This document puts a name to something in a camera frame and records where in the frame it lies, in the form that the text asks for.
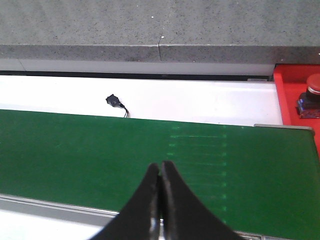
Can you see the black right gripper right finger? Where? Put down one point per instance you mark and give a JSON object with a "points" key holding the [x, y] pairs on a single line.
{"points": [[184, 216]]}

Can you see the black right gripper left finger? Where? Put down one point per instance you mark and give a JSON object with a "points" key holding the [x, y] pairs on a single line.
{"points": [[139, 219]]}

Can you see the green conveyor belt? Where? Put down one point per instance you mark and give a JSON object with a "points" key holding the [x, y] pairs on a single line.
{"points": [[260, 180]]}

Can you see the red plastic tray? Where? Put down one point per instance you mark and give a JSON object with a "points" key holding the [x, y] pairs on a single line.
{"points": [[291, 81]]}

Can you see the white panel under counter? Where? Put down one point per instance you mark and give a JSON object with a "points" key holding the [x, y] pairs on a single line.
{"points": [[161, 68]]}

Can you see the grey speckled stone counter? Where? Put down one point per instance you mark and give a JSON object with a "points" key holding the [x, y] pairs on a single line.
{"points": [[187, 31]]}

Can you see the small black sensor with wire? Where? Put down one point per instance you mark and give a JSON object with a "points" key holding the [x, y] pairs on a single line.
{"points": [[115, 102]]}

